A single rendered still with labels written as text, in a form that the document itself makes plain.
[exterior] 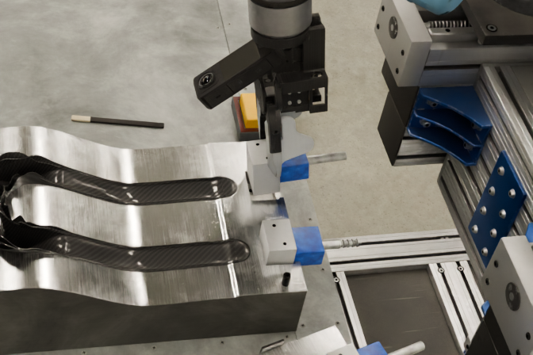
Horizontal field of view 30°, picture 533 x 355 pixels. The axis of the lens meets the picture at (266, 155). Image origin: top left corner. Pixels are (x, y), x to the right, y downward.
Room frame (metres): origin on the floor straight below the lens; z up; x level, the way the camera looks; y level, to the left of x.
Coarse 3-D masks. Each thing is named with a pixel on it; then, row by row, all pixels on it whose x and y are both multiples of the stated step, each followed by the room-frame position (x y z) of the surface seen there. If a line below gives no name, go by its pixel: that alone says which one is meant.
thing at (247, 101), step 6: (240, 96) 1.14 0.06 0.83; (246, 96) 1.13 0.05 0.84; (252, 96) 1.14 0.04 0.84; (240, 102) 1.13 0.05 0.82; (246, 102) 1.12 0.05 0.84; (252, 102) 1.12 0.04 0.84; (246, 108) 1.11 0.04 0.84; (252, 108) 1.11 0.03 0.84; (246, 114) 1.09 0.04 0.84; (252, 114) 1.10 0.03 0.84; (246, 120) 1.09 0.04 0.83; (252, 120) 1.09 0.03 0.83; (246, 126) 1.08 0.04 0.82; (252, 126) 1.09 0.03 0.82; (258, 126) 1.09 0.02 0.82
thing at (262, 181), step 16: (256, 144) 0.93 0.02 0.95; (256, 160) 0.89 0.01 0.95; (288, 160) 0.91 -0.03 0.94; (304, 160) 0.91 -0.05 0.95; (320, 160) 0.93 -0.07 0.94; (336, 160) 0.94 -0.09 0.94; (256, 176) 0.88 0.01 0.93; (272, 176) 0.89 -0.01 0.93; (288, 176) 0.90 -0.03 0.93; (304, 176) 0.90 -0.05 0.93; (256, 192) 0.88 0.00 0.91; (272, 192) 0.89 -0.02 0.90
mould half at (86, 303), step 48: (0, 144) 0.85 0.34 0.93; (48, 144) 0.87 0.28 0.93; (96, 144) 0.92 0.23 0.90; (240, 144) 0.98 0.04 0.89; (48, 192) 0.79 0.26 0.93; (240, 192) 0.89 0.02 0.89; (144, 240) 0.78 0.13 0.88; (192, 240) 0.80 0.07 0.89; (0, 288) 0.64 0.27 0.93; (48, 288) 0.65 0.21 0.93; (96, 288) 0.68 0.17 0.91; (144, 288) 0.71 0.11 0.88; (192, 288) 0.72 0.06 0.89; (240, 288) 0.73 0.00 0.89; (288, 288) 0.75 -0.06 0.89; (0, 336) 0.63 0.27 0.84; (48, 336) 0.65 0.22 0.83; (96, 336) 0.67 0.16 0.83; (144, 336) 0.69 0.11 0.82; (192, 336) 0.71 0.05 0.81
